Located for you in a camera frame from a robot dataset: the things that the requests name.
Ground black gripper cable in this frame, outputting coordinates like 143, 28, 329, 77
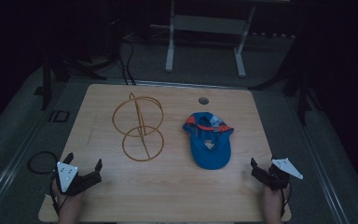
279, 186, 293, 218
27, 150, 62, 217

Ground black rectangular floor bracket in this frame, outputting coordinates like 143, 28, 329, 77
48, 109, 71, 124

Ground person's right hand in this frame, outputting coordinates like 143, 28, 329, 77
262, 182, 292, 210

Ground blue baseball cap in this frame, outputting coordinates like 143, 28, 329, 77
182, 111, 235, 171

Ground gold wire hat stand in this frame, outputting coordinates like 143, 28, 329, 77
111, 91, 165, 162

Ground person's left hand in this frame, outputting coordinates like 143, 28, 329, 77
51, 178, 86, 209

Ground black floor cables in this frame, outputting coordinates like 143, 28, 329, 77
117, 38, 138, 87

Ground white metal desk frame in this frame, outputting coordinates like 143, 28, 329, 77
164, 0, 292, 79

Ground black tripod stand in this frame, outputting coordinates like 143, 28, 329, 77
34, 46, 108, 112
250, 34, 324, 127

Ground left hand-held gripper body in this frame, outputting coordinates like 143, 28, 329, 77
53, 161, 90, 197

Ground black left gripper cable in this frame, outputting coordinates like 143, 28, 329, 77
27, 150, 62, 217

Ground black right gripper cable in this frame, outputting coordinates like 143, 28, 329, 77
279, 186, 293, 218

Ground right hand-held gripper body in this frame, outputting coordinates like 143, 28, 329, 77
262, 157, 305, 191

